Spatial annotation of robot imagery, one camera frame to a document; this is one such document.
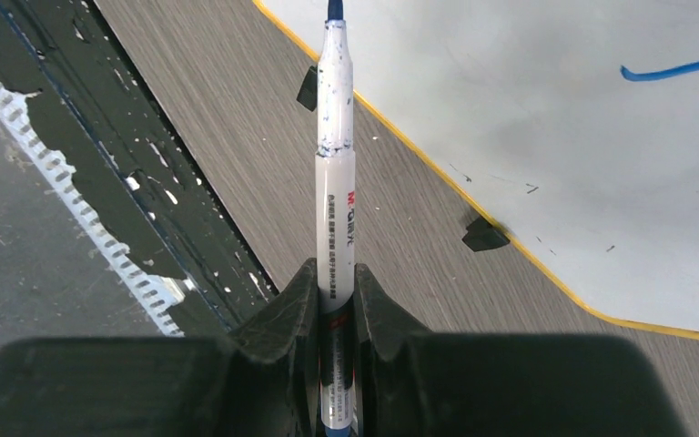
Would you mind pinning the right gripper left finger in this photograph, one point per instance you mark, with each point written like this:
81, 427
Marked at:
261, 379

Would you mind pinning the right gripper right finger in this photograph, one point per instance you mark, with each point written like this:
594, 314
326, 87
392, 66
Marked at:
413, 381

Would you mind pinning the blue capped whiteboard marker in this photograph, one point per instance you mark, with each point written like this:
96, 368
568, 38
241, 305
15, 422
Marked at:
335, 165

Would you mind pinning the yellow framed whiteboard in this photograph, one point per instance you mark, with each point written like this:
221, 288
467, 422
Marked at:
572, 124

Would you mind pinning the white slotted cable duct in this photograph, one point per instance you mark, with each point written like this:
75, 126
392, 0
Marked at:
150, 291

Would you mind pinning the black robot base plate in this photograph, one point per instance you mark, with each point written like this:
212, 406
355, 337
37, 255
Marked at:
87, 100

